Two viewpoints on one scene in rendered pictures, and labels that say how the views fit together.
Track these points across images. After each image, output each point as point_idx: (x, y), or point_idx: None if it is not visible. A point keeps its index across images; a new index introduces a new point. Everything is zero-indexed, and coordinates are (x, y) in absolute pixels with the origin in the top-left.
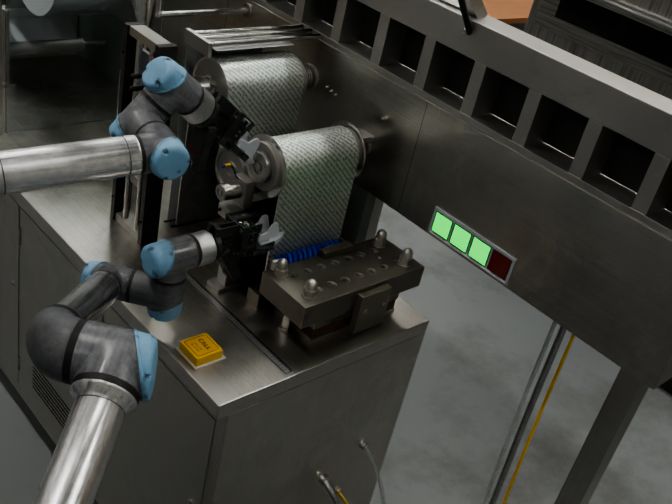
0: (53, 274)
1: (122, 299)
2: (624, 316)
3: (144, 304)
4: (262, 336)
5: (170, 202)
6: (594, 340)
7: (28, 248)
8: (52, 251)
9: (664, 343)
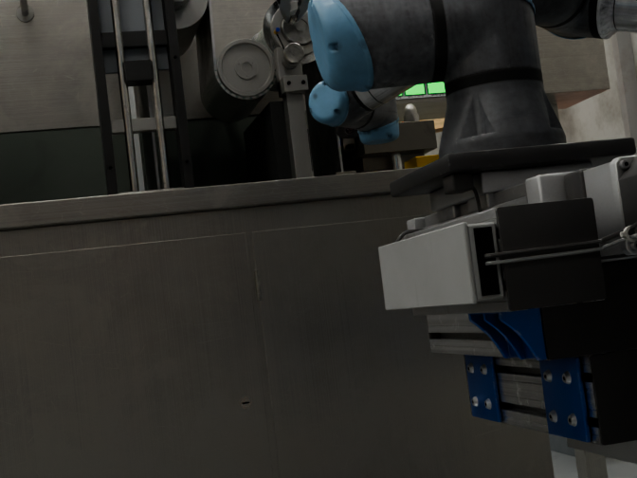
0: (95, 304)
1: (370, 113)
2: (564, 50)
3: (383, 115)
4: None
5: (143, 180)
6: (556, 85)
7: (0, 321)
8: (84, 265)
9: (597, 49)
